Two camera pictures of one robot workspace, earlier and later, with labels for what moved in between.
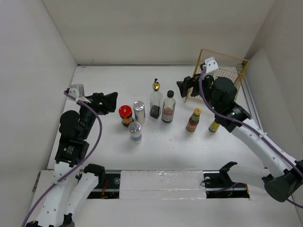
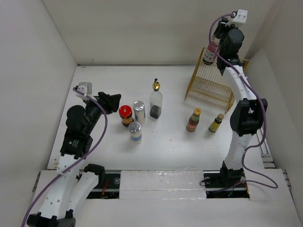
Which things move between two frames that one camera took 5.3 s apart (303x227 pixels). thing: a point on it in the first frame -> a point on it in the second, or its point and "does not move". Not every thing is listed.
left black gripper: x=108 y=101 does not move
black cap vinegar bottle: x=168 y=110 -> x=210 y=54
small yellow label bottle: x=214 y=126 does not move
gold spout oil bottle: x=155 y=99 does not move
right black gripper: x=188 y=82 -> x=221 y=25
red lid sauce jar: x=125 y=113 does not move
